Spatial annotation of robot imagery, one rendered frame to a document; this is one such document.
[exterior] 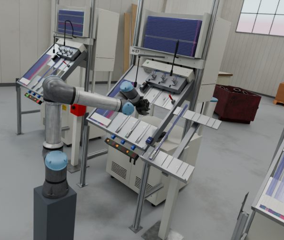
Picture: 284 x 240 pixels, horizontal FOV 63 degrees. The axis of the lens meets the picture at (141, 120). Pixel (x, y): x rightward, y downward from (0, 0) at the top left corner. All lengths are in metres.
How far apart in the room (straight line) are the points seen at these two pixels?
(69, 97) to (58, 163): 0.37
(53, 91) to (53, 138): 0.32
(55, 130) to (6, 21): 4.77
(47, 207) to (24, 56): 5.06
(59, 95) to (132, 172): 1.30
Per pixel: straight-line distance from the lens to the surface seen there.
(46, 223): 1.51
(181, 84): 1.90
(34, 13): 6.23
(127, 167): 2.34
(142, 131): 1.80
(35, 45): 6.27
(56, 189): 1.43
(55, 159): 1.37
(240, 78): 11.71
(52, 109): 1.39
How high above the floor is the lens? 1.45
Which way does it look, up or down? 19 degrees down
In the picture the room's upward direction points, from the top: 9 degrees clockwise
